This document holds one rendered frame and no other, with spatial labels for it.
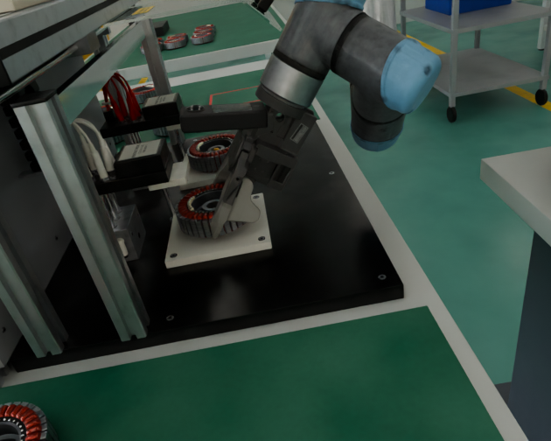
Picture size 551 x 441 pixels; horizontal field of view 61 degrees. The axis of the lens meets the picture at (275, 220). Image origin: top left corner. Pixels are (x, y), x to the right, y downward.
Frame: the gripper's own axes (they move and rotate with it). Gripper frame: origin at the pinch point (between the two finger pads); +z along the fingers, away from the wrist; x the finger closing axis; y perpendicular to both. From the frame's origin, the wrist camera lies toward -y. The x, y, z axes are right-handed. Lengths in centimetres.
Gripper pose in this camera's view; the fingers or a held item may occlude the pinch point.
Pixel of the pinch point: (210, 211)
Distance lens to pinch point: 70.0
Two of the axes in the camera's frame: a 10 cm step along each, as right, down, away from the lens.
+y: 8.9, 3.4, 3.0
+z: -4.4, 7.9, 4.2
